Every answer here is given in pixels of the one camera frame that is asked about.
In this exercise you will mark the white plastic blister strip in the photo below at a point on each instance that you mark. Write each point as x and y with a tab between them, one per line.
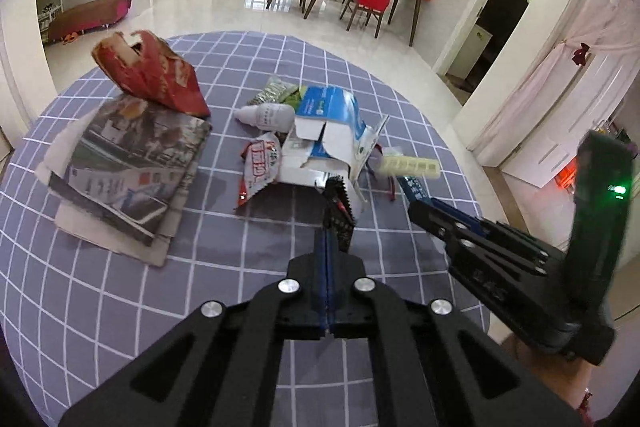
410	167

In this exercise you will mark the brown padded bench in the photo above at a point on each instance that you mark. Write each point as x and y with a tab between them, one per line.
90	17

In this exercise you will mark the wooden chair with red shirt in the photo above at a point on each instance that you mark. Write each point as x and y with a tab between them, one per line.
367	14

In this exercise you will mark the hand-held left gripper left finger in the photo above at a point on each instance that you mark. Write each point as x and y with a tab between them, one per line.
323	274

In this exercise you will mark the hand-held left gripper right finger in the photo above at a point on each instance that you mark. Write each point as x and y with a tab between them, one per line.
338	293

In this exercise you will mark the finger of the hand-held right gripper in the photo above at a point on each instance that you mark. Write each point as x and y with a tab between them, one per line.
440	224
416	190

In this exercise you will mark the dark red bow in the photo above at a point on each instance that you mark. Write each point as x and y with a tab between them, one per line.
581	54

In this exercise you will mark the blue and white carton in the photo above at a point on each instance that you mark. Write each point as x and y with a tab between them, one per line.
327	127

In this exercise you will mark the green and silver snack packet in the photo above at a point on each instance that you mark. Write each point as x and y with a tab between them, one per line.
272	93

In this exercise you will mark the person's right hand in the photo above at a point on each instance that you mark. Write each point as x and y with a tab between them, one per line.
555	367

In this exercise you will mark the pink curtain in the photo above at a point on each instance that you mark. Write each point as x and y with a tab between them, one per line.
560	82

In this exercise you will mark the orange stool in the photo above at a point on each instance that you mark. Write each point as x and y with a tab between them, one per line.
567	174

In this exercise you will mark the white cabinet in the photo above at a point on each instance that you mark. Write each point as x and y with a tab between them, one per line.
470	52

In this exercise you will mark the grey checked tablecloth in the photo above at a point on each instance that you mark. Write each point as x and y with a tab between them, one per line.
225	307

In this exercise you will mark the small white plastic bottle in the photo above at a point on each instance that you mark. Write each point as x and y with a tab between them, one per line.
265	117

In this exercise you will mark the torn red paper bag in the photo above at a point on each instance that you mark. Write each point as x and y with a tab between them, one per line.
152	77

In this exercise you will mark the folded newspaper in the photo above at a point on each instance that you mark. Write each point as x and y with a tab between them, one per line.
125	167

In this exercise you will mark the red snack wrapper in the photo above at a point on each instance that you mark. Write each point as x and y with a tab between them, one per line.
257	169

